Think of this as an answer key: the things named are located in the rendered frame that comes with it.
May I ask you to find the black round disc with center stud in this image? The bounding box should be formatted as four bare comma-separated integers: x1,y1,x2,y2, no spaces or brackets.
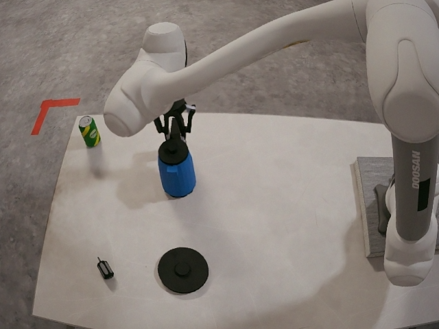
158,247,209,293

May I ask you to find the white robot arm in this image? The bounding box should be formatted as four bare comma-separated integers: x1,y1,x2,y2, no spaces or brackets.
103,0,439,287

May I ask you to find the green drink can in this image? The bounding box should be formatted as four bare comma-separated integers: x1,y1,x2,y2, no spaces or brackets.
79,115,100,147

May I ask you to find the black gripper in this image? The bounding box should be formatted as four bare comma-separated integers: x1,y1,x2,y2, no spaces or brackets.
154,99,195,142

